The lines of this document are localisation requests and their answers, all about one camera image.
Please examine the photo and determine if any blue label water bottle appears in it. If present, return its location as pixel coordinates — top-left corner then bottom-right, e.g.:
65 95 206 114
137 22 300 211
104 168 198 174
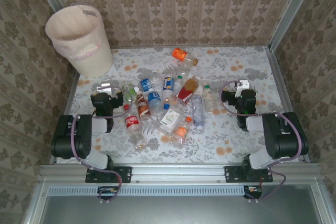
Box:
147 89 164 118

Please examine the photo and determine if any pink plastic bin liner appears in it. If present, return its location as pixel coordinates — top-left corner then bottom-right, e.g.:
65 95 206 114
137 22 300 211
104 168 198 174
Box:
44 3 104 61

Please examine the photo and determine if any green label clear bottle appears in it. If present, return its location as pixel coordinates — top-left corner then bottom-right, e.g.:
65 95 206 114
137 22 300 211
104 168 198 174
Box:
122 82 136 105

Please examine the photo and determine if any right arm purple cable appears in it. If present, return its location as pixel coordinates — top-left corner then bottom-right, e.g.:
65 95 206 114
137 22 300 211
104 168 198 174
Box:
219 81 303 202

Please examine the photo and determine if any brown label drink bottle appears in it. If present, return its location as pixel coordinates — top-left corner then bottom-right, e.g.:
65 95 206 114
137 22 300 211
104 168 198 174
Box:
133 86 152 120

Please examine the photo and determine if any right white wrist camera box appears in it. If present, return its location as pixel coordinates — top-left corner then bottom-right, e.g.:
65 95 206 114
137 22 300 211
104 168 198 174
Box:
235 79 249 98

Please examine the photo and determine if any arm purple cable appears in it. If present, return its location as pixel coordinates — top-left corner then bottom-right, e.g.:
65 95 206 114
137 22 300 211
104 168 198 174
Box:
70 85 132 204
219 81 303 202

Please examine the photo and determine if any clear bottle green cap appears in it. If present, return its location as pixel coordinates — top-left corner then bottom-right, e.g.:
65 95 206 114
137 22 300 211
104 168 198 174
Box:
201 84 218 112

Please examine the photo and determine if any beige round waste bin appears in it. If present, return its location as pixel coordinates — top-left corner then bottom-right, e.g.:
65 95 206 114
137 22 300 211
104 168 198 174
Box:
44 3 115 79

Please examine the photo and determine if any square bottle white green label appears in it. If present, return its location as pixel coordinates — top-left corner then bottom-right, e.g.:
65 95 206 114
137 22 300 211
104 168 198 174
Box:
156 105 185 137

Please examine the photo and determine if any orange label clear bottle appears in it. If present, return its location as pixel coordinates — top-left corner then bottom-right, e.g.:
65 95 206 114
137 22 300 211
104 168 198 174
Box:
172 47 200 67

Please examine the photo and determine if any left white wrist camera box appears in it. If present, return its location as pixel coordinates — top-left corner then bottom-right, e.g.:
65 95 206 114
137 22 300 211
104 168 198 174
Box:
96 83 112 94

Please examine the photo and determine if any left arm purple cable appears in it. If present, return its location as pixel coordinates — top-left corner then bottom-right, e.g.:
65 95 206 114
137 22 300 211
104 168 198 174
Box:
70 85 132 204

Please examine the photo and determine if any grey slotted cable duct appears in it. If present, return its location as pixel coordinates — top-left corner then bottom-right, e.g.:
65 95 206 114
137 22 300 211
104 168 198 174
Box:
47 184 246 197

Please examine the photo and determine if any aluminium table side rail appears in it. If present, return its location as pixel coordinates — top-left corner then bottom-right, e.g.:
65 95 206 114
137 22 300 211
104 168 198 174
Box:
264 46 312 164

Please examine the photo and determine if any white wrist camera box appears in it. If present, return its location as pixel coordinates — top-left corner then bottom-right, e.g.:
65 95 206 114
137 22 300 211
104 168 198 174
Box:
96 83 112 94
235 79 249 98

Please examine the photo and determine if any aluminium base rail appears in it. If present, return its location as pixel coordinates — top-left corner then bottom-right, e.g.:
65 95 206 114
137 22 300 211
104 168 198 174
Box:
38 163 321 184

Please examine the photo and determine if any blue yellow label bottle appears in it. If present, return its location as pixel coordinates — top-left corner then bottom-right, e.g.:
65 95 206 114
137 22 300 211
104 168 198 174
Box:
162 76 176 103

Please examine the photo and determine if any blue label white cap bottle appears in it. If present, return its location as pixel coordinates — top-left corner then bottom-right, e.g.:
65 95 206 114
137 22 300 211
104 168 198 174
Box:
139 77 161 92

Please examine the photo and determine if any small green cap bottle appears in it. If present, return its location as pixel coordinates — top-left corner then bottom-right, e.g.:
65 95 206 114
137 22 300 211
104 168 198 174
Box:
174 75 184 91

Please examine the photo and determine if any clear unlabelled plastic bottle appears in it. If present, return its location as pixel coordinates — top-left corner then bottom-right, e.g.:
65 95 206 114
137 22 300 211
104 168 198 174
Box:
164 60 194 79

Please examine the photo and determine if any red label amber tea bottle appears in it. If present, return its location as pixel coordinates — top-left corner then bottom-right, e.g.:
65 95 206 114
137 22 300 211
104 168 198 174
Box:
174 75 202 104

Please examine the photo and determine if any orange label orange cap bottle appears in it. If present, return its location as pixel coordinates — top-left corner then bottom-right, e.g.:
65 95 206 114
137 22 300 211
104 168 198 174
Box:
170 116 193 149

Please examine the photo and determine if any clear ribbed water bottle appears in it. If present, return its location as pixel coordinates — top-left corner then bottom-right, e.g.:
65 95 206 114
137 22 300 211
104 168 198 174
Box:
191 94 206 131

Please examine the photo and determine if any red label cola bottle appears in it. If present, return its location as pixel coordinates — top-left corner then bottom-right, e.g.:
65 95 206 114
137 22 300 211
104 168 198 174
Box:
123 104 147 152

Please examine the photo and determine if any grey sheet metal panel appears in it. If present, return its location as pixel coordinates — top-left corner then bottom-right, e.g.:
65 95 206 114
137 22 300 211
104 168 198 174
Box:
25 182 331 224

